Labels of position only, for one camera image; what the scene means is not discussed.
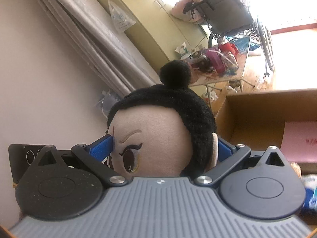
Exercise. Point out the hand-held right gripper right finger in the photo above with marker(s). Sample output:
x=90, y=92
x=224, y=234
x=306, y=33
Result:
x=224, y=151

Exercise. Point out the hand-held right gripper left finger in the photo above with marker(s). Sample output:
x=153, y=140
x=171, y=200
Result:
x=101, y=146

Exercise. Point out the plush doll with red top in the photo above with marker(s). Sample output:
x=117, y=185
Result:
x=153, y=133

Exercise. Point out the brown cardboard box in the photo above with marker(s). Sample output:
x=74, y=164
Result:
x=257, y=109

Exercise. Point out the pink notebook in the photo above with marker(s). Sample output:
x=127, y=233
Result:
x=299, y=141

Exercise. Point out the blue wet wipes pack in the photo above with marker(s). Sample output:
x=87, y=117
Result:
x=310, y=195

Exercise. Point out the bluish plastic bag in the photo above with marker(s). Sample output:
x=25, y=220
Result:
x=109, y=103

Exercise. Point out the folding side table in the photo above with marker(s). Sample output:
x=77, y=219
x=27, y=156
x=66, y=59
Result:
x=230, y=76

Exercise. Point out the magenta bottle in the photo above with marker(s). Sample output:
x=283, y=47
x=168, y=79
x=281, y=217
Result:
x=216, y=60

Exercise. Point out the dark glass jar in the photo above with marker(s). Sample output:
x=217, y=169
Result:
x=201, y=63

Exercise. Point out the red cup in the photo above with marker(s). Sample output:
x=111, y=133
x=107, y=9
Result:
x=229, y=48

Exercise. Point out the grey curtain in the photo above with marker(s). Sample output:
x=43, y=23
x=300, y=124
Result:
x=81, y=29

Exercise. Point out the white hanging plastic bag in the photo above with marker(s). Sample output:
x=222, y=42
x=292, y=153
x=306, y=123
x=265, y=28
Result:
x=121, y=17

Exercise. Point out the yellow-green cabinet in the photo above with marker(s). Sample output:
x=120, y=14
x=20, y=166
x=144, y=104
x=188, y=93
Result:
x=153, y=19

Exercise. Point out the black wheelchair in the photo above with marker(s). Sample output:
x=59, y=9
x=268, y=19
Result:
x=223, y=7

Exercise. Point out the pink cloth bundle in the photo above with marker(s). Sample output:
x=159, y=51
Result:
x=180, y=8

